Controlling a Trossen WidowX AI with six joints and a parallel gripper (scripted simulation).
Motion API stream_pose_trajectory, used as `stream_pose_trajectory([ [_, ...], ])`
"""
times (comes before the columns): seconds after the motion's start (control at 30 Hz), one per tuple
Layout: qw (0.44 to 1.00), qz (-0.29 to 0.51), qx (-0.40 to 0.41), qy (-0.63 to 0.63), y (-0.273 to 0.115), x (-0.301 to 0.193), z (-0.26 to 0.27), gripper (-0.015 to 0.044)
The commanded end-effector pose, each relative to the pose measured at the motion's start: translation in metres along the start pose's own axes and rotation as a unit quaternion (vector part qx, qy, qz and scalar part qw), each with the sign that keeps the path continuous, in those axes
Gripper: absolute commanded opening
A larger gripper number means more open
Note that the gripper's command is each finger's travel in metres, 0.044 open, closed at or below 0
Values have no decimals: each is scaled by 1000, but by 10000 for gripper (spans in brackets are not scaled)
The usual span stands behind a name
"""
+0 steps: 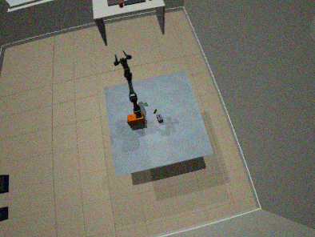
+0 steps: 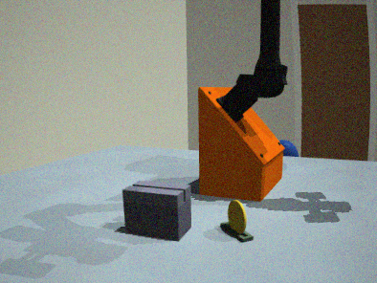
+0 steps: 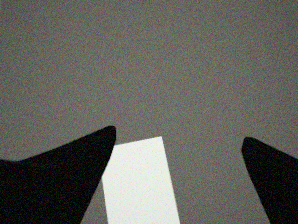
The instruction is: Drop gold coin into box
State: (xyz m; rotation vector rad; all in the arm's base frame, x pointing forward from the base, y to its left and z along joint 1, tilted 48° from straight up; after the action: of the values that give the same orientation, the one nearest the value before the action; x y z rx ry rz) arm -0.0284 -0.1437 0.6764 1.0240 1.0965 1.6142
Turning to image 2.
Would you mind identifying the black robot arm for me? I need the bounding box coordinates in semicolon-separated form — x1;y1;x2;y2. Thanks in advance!
216;0;288;122

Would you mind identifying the gold coin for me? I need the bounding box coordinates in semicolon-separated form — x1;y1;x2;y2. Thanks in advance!
228;200;247;234

